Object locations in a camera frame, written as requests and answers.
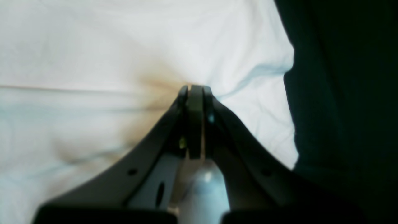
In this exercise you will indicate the pink T-shirt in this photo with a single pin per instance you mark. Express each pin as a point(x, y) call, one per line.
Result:
point(83, 81)

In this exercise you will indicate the black table cloth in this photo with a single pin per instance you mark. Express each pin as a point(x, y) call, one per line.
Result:
point(342, 95)

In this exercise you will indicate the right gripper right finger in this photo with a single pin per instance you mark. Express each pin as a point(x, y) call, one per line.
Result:
point(261, 190)

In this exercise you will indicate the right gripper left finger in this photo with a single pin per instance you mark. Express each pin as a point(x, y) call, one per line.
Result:
point(137, 189)

